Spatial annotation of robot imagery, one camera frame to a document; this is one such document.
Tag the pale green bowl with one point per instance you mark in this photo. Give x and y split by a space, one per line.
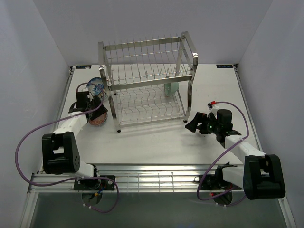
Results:
171 88

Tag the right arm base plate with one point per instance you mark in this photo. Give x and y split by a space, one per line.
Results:
216 182

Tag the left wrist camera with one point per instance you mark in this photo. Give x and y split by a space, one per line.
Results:
84 94

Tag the blue patterned white bowl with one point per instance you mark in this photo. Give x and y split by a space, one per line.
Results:
96 87

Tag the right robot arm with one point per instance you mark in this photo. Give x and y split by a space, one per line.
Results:
260 175

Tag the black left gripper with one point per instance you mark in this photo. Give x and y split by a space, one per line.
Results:
101 110

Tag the stainless steel dish rack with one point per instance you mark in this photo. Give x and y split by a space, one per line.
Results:
134 74

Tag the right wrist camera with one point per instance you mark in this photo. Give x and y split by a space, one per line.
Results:
213 108

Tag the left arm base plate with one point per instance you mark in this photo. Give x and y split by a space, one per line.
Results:
99 184

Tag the aluminium frame rail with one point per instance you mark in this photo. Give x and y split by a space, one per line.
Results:
131 179

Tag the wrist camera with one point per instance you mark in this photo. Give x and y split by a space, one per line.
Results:
84 94
213 108

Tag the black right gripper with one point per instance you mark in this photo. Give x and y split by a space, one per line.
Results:
199 118

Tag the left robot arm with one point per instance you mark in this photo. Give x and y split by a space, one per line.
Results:
59 149

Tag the red blue zigzag bowl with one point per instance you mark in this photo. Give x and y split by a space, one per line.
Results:
99 120

